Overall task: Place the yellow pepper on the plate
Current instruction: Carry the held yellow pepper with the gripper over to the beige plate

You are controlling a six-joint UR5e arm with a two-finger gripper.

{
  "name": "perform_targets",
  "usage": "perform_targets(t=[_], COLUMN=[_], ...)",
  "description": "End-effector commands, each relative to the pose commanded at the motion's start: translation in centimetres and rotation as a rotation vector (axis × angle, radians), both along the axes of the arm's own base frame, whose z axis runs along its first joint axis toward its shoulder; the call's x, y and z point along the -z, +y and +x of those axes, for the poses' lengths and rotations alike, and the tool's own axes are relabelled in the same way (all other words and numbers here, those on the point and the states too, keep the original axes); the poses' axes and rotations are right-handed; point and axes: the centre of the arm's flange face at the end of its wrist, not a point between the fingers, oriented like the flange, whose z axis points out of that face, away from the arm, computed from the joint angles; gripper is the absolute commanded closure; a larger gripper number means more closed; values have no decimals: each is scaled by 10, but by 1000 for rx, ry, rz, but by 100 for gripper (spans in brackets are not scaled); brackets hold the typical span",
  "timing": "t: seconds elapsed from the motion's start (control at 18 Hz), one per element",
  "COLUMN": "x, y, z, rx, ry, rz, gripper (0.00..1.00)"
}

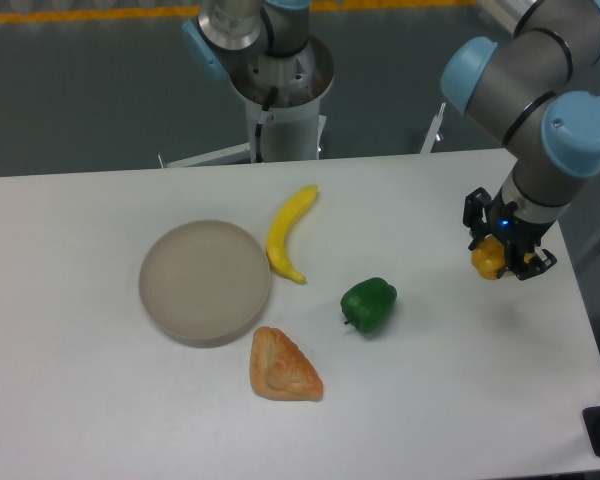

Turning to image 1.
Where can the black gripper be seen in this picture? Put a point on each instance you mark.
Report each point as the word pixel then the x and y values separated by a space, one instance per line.
pixel 523 258

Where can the yellow bell pepper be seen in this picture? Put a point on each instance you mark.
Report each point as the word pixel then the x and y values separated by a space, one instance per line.
pixel 489 259

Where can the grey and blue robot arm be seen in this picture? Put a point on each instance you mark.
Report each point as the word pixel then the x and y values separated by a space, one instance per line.
pixel 517 93

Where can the green bell pepper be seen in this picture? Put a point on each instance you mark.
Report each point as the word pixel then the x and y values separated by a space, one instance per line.
pixel 368 304

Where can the beige round plate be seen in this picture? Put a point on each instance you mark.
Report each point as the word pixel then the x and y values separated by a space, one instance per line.
pixel 205 283

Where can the yellow banana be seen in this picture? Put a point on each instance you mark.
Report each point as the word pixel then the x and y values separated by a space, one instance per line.
pixel 293 209

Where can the triangular puff pastry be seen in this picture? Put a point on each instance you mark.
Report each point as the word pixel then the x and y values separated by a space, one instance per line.
pixel 279 370

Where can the white bracket behind table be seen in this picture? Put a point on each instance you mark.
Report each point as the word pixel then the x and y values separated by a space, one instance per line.
pixel 433 133

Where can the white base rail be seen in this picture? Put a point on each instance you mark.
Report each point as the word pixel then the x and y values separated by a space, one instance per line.
pixel 237 153

